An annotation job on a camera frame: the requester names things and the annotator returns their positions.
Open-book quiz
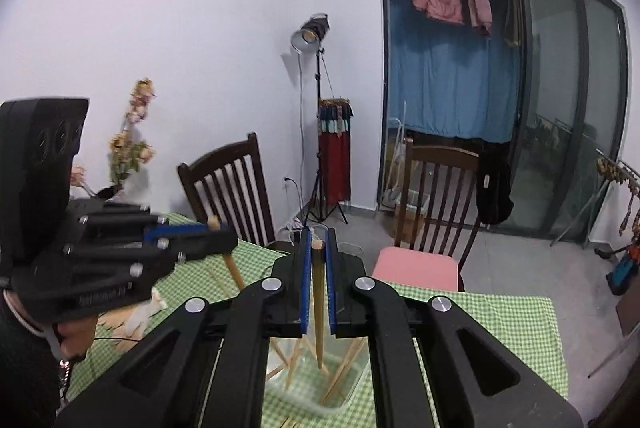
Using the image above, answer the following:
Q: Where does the white folded rack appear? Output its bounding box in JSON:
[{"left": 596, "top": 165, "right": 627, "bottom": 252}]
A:
[{"left": 387, "top": 100, "right": 417, "bottom": 210}]

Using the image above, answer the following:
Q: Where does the clear plastic container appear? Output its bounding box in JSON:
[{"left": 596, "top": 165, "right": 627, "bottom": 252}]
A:
[{"left": 262, "top": 335, "right": 374, "bottom": 417}]

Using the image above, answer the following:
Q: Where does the studio light on stand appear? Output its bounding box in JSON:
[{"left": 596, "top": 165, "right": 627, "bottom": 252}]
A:
[{"left": 290, "top": 12, "right": 351, "bottom": 227}]

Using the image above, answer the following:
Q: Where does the person's left hand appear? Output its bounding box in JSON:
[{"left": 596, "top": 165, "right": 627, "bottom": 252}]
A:
[{"left": 50, "top": 315, "right": 97, "bottom": 363}]

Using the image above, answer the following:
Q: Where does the glass sliding door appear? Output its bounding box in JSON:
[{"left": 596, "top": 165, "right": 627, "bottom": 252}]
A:
[{"left": 514, "top": 0, "right": 632, "bottom": 245}]

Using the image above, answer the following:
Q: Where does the cardboard box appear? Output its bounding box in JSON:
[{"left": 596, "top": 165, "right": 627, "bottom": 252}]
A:
[{"left": 394, "top": 202, "right": 427, "bottom": 240}]

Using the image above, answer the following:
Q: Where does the blue curtain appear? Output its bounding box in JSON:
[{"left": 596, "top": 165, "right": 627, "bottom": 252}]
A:
[{"left": 387, "top": 2, "right": 521, "bottom": 144}]

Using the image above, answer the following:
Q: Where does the red hanging cloth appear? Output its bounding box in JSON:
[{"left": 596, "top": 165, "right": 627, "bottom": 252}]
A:
[{"left": 317, "top": 96, "right": 355, "bottom": 207}]

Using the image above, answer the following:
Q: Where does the dark wooden chair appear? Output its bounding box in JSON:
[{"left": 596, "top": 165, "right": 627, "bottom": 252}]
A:
[
  {"left": 177, "top": 131, "right": 302, "bottom": 255},
  {"left": 393, "top": 138, "right": 482, "bottom": 294}
]

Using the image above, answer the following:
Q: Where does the green checkered tablecloth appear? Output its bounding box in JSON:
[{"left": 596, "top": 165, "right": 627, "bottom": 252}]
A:
[{"left": 65, "top": 212, "right": 571, "bottom": 428}]

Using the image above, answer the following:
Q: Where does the white fluffy toy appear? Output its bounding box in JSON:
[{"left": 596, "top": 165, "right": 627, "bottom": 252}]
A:
[{"left": 102, "top": 290, "right": 169, "bottom": 354}]

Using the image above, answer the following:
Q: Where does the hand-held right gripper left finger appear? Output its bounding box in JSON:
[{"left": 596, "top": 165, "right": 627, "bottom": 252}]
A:
[{"left": 55, "top": 228, "right": 314, "bottom": 428}]

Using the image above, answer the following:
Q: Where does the black jacket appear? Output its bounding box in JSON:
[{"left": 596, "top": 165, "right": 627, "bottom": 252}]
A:
[{"left": 474, "top": 140, "right": 515, "bottom": 225}]

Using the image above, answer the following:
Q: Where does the pink seat cushion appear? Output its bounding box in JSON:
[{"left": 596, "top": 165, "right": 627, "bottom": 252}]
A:
[{"left": 372, "top": 246, "right": 461, "bottom": 293}]

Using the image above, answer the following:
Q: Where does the dried flower bouquet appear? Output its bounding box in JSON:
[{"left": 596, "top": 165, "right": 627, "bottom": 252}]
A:
[{"left": 102, "top": 77, "right": 157, "bottom": 200}]

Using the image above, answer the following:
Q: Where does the blue bag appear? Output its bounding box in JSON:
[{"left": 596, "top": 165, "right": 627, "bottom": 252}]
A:
[{"left": 605, "top": 240, "right": 640, "bottom": 295}]

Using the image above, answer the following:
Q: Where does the metal drying rack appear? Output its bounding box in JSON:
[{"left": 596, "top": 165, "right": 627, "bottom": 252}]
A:
[{"left": 549, "top": 147, "right": 640, "bottom": 250}]

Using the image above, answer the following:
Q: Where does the olive hanging garment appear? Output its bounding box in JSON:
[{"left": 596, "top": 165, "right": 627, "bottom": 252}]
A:
[{"left": 502, "top": 0, "right": 521, "bottom": 49}]

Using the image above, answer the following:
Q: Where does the bamboo chopstick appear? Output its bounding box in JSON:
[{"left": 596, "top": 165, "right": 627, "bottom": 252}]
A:
[
  {"left": 266, "top": 340, "right": 302, "bottom": 382},
  {"left": 310, "top": 241, "right": 329, "bottom": 370},
  {"left": 284, "top": 348, "right": 303, "bottom": 393},
  {"left": 321, "top": 338, "right": 367, "bottom": 404},
  {"left": 206, "top": 216, "right": 246, "bottom": 292}
]

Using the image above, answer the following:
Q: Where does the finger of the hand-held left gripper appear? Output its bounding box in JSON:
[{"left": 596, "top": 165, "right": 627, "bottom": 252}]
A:
[
  {"left": 62, "top": 232, "right": 239, "bottom": 282},
  {"left": 75, "top": 203, "right": 221, "bottom": 243}
]

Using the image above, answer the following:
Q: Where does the brown cabinet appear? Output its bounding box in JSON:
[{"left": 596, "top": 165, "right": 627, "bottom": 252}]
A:
[{"left": 615, "top": 290, "right": 640, "bottom": 338}]

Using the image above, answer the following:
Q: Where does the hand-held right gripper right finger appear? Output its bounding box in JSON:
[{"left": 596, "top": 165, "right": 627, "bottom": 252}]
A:
[{"left": 325, "top": 228, "right": 584, "bottom": 428}]

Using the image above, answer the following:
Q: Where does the row of hanging brown bundles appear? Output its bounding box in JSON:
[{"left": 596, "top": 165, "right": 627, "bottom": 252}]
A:
[{"left": 595, "top": 157, "right": 640, "bottom": 235}]

